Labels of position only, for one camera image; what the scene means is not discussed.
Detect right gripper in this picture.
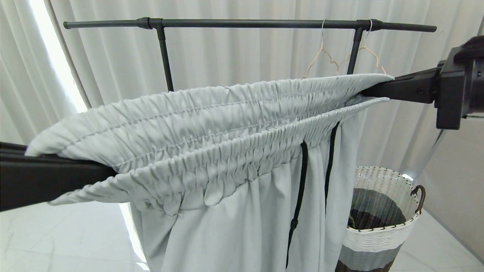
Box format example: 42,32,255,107
361,57,484,130

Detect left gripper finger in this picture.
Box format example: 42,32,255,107
0,151,118,212
0,142,29,155

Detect pink clothes hanger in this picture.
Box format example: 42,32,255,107
302,20,341,79
342,21,387,75

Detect white laundry basket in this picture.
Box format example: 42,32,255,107
335,166,427,272

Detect black clothes rack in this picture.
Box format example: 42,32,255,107
63,17,437,93

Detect white curtain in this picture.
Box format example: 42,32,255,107
43,0,484,182
0,0,78,146

